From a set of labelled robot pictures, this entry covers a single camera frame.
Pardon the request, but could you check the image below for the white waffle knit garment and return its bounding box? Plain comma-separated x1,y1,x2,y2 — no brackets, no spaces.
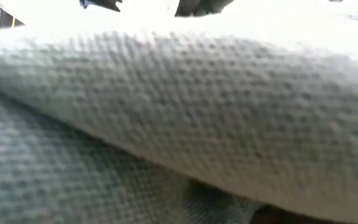
0,9,358,224

